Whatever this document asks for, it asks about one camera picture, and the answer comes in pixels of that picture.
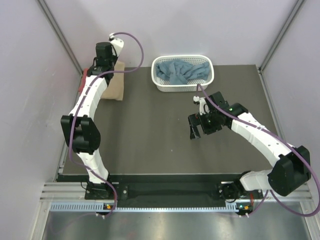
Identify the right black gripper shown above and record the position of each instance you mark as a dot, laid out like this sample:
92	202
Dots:
196	119

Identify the beige t shirt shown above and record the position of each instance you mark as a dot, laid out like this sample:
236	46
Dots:
115	89

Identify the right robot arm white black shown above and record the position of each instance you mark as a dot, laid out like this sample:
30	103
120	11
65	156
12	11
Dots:
288	172

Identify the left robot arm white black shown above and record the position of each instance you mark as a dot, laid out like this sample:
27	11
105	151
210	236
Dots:
80	132

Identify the white perforated plastic basket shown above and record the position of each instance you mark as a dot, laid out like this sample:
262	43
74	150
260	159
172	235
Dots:
195	59

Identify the crumpled blue t shirt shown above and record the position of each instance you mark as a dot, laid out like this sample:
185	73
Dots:
180	72

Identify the folded red t shirt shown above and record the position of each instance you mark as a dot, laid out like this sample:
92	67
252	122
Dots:
83	80

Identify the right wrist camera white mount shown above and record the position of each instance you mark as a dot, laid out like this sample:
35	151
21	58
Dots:
203	106

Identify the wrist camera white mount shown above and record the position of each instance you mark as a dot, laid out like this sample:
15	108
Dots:
117	45
203	106

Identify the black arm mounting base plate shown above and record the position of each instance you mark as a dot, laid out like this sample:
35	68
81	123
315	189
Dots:
178	190

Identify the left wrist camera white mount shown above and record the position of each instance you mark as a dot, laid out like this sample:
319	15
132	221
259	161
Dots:
117	45

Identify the right aluminium corner post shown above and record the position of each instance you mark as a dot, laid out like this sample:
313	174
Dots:
281	34

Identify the aluminium corner post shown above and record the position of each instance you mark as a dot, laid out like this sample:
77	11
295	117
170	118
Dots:
281	34
59	33

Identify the aluminium front frame rail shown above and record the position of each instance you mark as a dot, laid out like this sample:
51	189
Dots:
72	192

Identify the white slotted cable duct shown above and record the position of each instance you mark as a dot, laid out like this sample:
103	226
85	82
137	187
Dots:
101	207

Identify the left aluminium corner post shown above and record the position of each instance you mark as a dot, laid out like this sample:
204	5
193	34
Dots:
59	33

